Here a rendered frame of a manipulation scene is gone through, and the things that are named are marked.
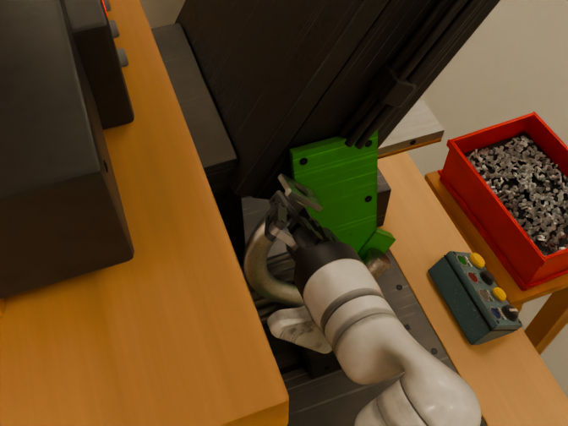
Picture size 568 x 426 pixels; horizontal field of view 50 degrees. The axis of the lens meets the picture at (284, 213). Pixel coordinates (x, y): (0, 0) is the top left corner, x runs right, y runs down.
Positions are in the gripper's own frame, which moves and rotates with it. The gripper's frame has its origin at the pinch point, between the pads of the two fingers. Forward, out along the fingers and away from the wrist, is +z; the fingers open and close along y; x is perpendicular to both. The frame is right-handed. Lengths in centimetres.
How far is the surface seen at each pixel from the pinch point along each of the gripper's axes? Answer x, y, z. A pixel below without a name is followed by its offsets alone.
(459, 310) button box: 1.9, -41.0, 0.3
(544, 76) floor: -61, -177, 144
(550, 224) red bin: -17, -61, 13
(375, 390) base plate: 17.6, -31.4, -5.6
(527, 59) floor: -62, -174, 156
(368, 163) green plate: -9.6, -7.1, 2.8
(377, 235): -1.8, -17.1, 2.7
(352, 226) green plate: -1.2, -12.5, 2.9
